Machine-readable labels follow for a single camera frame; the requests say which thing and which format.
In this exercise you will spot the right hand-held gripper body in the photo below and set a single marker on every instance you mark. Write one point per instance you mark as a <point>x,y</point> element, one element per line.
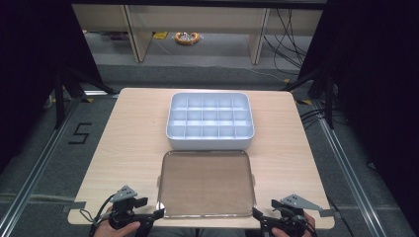
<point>293,217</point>

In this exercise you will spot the yellow floor tape piece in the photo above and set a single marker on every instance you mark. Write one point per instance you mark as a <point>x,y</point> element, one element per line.
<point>87,100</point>
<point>304,102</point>

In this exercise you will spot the black tape floor mark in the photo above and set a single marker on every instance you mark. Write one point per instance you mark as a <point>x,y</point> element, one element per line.
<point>80,133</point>

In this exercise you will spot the white compartment organizer box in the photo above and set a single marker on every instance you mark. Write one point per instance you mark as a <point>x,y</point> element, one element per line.
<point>209,143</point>

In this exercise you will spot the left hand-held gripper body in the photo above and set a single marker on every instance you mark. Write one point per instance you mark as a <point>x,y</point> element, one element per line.
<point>123,207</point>

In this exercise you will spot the yellow flat object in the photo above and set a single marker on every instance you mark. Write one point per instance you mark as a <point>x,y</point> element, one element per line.
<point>160,35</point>

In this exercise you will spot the black metal stand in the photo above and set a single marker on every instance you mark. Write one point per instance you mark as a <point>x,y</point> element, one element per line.
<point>59,98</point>
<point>329,102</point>

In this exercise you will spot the aluminium floor rail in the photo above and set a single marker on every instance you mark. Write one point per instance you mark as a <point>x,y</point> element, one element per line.
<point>36,171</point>
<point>349,174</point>

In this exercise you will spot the grey tape strip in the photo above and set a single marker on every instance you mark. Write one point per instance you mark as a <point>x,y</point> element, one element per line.
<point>327,213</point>
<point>74,206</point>

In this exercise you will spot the person's right hand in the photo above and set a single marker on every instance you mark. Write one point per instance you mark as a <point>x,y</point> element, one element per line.
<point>310,227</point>

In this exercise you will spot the person's left hand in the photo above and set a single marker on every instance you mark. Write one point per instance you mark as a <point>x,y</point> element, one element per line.
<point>115,232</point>

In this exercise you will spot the beige wooden desk frame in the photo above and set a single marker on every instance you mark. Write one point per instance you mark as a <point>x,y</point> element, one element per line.
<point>140,36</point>

